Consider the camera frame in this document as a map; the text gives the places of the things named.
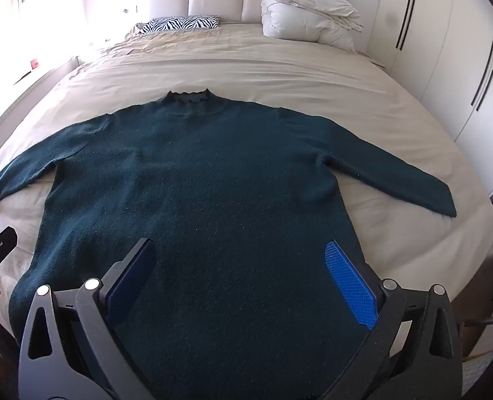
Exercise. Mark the white folded duvet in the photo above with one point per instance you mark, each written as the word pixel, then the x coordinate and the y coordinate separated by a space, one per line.
pixel 309 12

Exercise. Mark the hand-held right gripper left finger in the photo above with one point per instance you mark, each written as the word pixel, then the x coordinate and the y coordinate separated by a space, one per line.
pixel 134 282

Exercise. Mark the small wall fixture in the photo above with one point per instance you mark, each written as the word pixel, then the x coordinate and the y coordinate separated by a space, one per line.
pixel 125 10

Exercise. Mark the white window ledge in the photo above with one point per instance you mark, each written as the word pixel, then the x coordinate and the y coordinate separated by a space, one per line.
pixel 25 79

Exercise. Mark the dark teal knit sweater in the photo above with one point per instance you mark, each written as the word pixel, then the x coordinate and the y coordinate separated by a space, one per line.
pixel 229 175

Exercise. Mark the zebra print pillow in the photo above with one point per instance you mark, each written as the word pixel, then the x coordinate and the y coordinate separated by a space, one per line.
pixel 179 23

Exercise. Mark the bed with beige sheet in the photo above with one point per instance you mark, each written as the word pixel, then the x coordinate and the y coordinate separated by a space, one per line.
pixel 271 71

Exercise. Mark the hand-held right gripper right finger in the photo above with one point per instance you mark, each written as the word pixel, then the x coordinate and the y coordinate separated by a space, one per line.
pixel 348 284

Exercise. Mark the white wardrobe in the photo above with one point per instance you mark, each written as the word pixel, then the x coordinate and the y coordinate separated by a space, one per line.
pixel 438 58

